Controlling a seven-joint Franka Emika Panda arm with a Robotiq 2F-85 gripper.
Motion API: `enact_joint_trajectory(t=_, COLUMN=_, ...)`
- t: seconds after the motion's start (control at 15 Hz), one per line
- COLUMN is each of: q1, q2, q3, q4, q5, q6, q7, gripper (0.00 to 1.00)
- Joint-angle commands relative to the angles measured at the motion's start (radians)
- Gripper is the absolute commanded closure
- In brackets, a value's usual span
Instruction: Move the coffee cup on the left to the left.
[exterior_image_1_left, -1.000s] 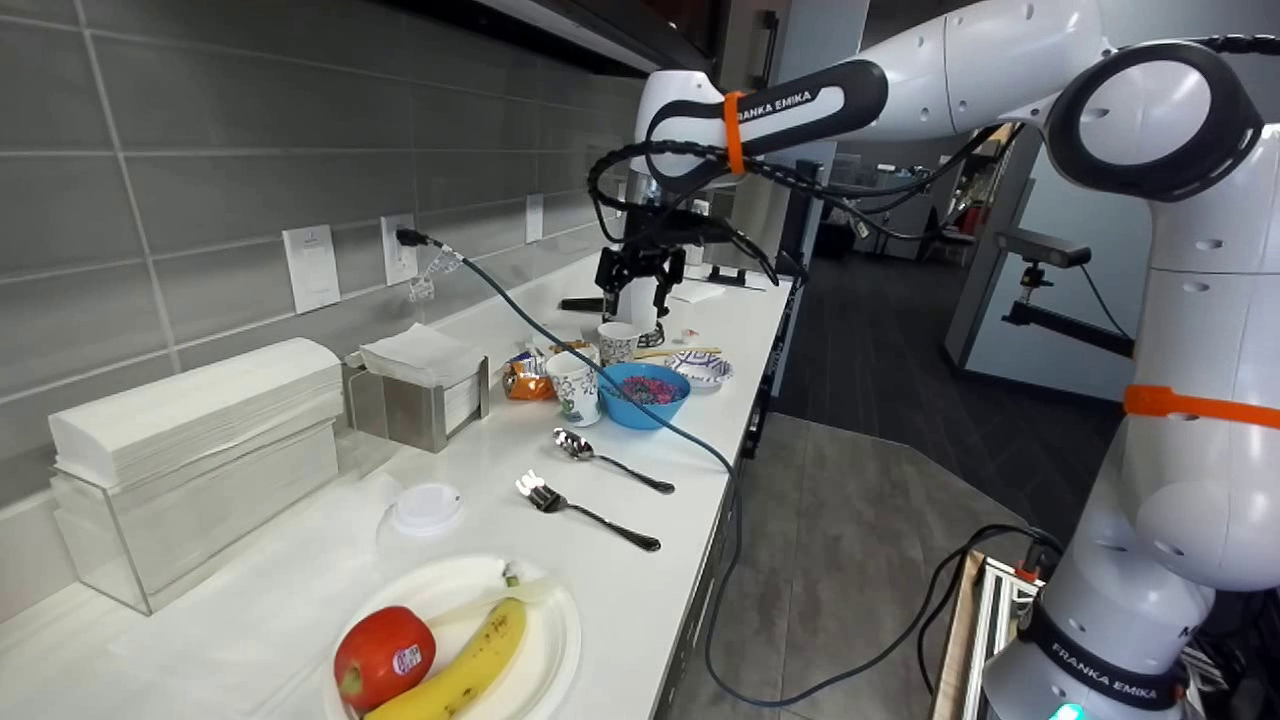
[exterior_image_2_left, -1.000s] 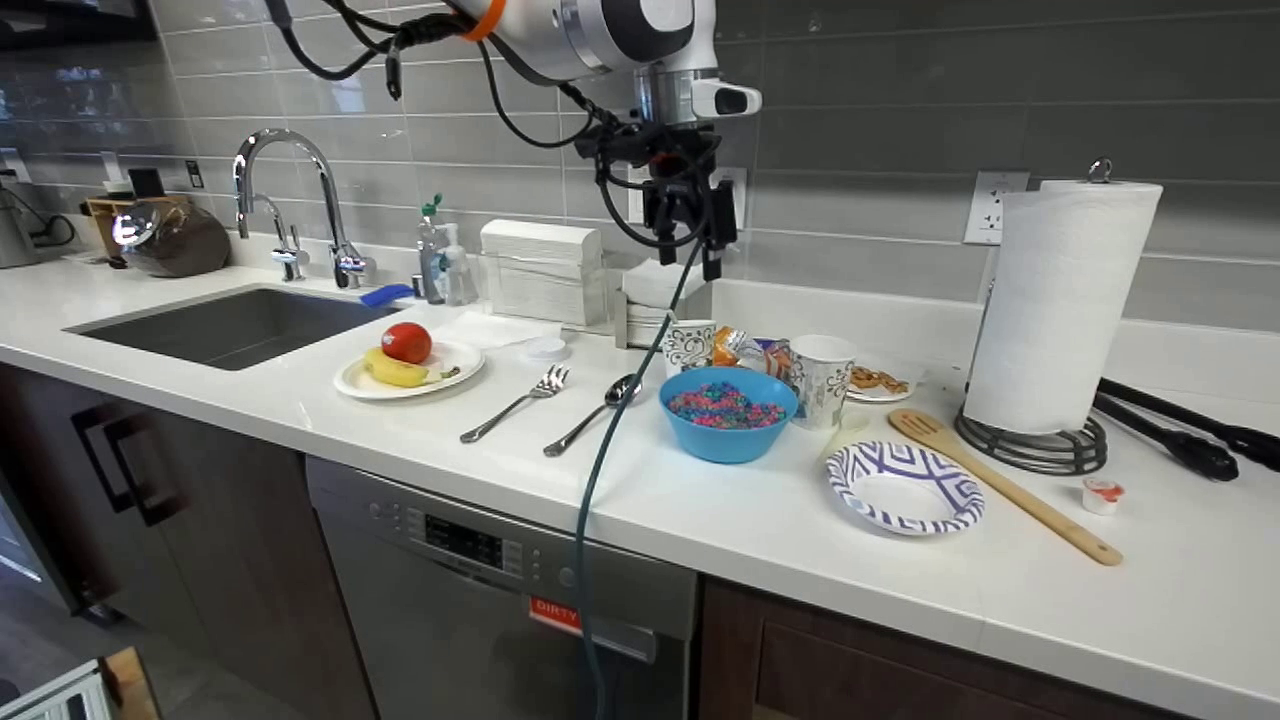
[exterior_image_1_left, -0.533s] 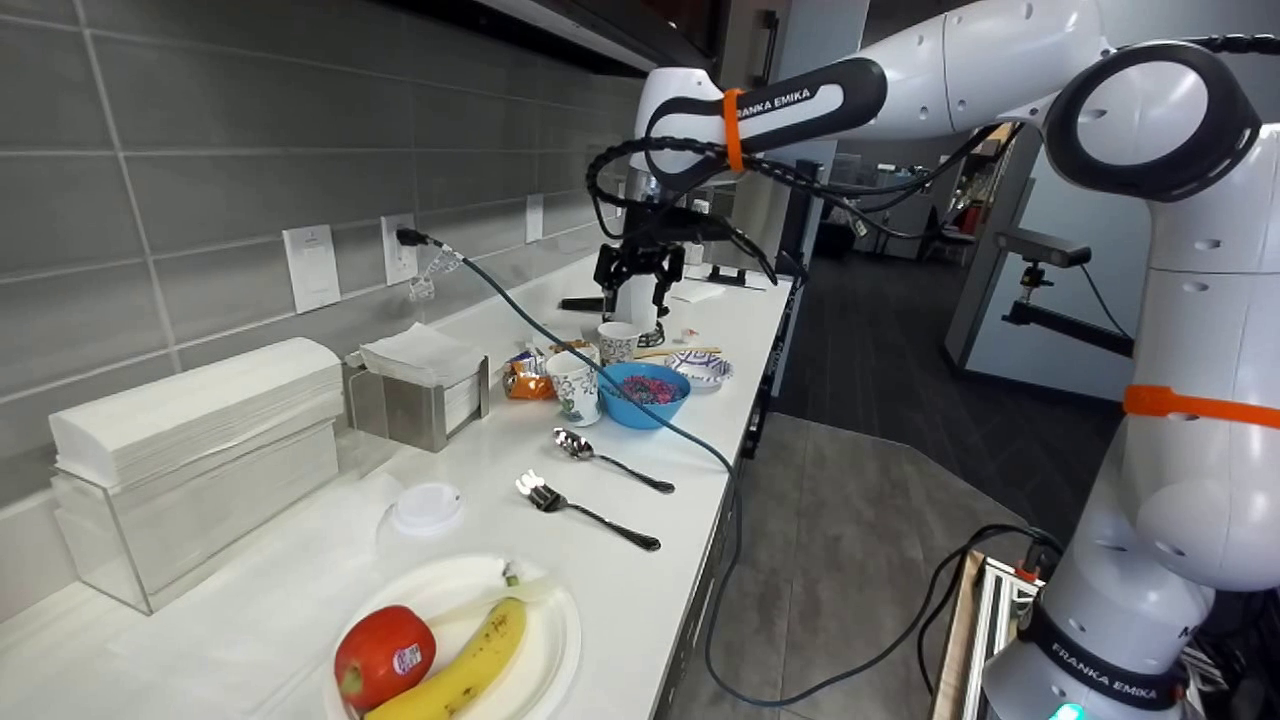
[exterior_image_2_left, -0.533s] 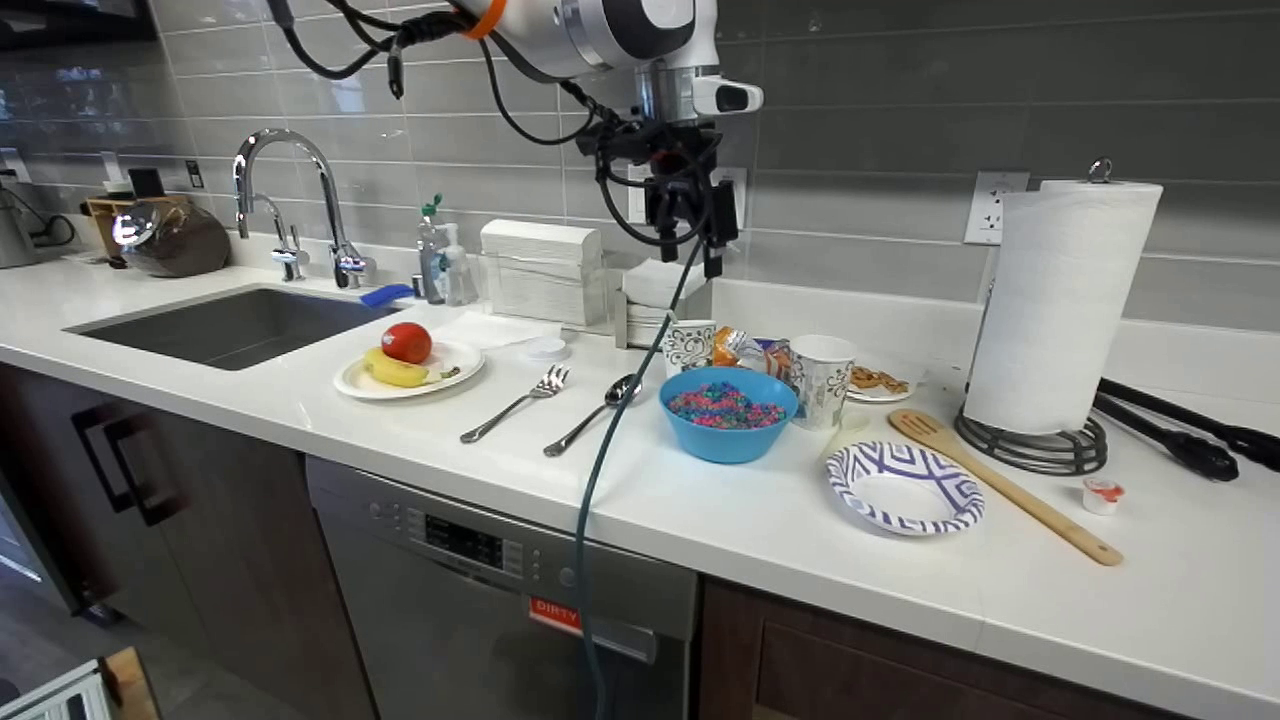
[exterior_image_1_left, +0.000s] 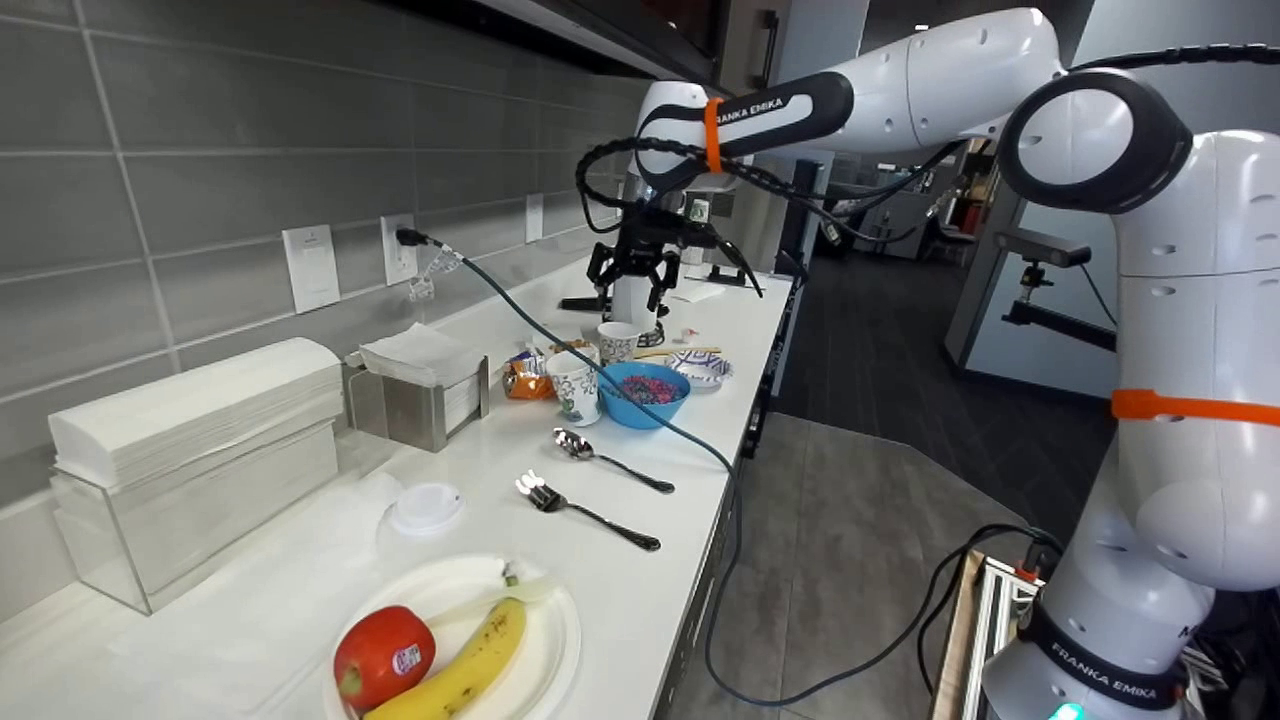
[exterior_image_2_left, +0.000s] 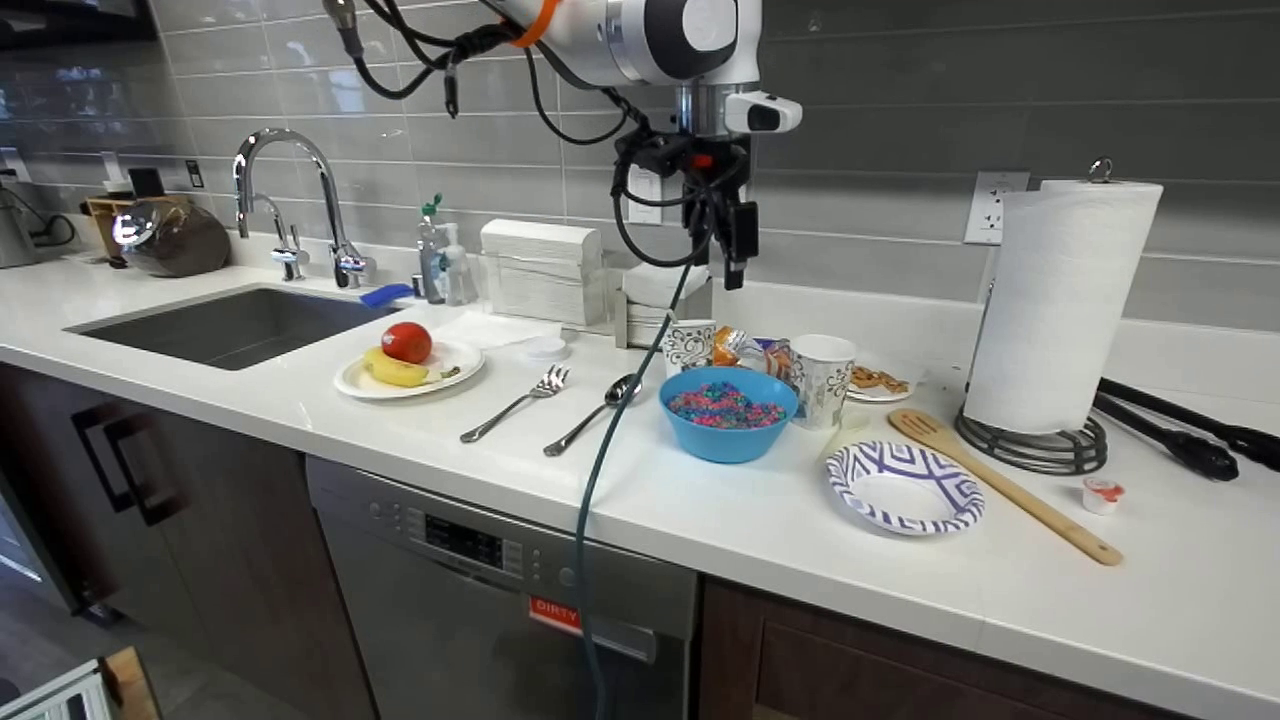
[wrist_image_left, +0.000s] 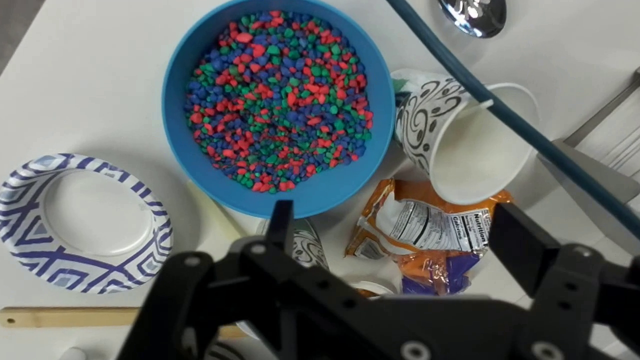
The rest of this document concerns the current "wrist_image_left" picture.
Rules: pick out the blue plastic bowl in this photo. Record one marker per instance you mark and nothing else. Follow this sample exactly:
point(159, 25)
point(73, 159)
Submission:
point(179, 150)

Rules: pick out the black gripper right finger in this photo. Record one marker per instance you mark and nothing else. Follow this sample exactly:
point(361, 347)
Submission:
point(573, 293)

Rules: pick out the orange snack bag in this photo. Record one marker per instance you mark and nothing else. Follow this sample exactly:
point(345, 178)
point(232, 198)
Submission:
point(427, 231)

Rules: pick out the wooden spoon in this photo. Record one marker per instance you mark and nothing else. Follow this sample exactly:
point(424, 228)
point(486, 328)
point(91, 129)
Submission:
point(67, 316)

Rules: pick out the metal napkin holder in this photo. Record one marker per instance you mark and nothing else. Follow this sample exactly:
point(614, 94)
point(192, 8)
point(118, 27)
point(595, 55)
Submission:
point(601, 181)

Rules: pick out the coloured gravel pieces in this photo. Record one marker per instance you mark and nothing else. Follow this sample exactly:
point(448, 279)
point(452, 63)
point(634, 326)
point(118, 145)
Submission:
point(281, 101)

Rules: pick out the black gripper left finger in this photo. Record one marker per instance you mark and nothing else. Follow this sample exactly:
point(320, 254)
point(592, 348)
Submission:
point(200, 300)

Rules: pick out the blue patterned paper plate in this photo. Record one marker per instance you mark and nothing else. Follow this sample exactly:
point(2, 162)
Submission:
point(87, 220)

